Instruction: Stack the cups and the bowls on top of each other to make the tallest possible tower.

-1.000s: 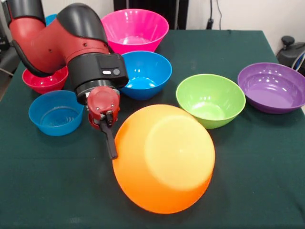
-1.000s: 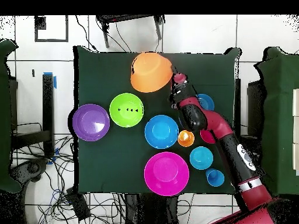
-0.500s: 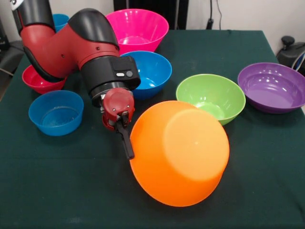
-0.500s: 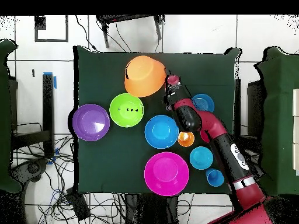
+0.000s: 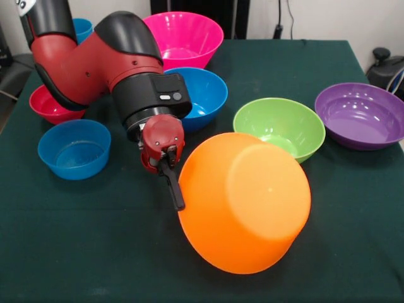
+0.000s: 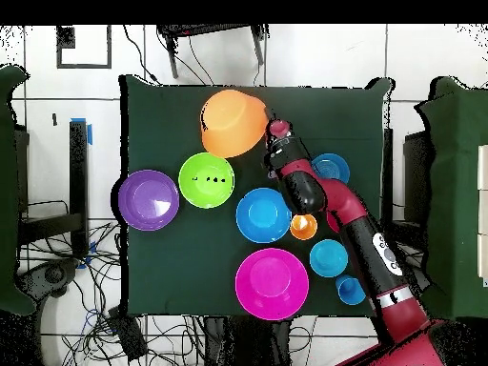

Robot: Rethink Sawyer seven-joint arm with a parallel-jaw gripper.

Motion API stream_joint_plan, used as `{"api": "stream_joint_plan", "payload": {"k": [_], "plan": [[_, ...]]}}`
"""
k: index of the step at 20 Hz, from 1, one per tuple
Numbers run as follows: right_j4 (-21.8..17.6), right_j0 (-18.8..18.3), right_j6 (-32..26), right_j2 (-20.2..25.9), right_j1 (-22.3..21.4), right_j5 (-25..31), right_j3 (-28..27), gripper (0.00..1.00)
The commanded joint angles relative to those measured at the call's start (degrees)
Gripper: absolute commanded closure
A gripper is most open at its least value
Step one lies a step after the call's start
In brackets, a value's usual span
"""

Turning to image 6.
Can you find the large orange bowl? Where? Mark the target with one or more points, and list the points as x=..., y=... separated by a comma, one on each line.
x=232, y=126

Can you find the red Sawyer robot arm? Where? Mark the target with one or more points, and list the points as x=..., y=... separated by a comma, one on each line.
x=400, y=316

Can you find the translucent blue bowl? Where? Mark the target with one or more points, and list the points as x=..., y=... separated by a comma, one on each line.
x=335, y=166

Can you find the green bowl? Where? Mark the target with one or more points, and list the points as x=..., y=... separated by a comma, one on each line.
x=206, y=190

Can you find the orange cup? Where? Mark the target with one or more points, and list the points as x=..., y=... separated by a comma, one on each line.
x=303, y=230

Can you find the black stool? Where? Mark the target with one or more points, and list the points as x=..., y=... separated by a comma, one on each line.
x=209, y=29

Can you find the small ribbed cyan bowl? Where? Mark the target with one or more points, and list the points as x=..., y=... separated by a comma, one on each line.
x=328, y=259

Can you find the black bench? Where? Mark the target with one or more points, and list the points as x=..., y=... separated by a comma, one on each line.
x=78, y=171
x=417, y=171

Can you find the purple bowl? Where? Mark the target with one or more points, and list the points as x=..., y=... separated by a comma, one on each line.
x=145, y=200

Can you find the large pink bowl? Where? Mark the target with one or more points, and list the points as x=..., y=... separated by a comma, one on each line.
x=272, y=284

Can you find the dark green tablecloth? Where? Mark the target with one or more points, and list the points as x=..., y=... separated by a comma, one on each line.
x=171, y=267

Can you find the blue cup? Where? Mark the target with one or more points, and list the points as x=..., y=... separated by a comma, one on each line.
x=349, y=291

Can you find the blue tape strip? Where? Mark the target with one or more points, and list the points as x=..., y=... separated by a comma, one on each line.
x=90, y=133

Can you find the green clothed side table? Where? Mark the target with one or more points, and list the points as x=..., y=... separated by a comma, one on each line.
x=457, y=190
x=7, y=190

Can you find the white drawer unit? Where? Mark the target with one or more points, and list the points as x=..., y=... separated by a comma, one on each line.
x=483, y=171

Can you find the black floor box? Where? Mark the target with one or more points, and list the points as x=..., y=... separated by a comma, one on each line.
x=127, y=335

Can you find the black square frame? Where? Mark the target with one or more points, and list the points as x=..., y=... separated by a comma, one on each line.
x=84, y=66

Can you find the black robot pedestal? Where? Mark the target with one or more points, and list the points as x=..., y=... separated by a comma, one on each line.
x=259, y=343

